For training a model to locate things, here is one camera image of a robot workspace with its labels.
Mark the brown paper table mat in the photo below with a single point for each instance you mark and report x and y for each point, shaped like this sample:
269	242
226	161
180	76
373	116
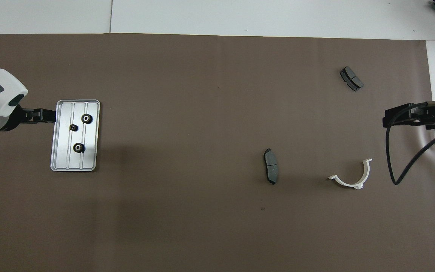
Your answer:
217	113

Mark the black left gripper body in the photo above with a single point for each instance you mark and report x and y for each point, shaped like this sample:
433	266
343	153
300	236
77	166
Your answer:
19	117

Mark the dark grey brake pad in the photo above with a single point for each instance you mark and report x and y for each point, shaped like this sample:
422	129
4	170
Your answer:
271	166
352	78

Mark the silver metal tray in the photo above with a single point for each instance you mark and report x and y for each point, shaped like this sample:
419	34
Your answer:
89	158

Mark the small black bearing gear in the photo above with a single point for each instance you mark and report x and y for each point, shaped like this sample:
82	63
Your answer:
73	127

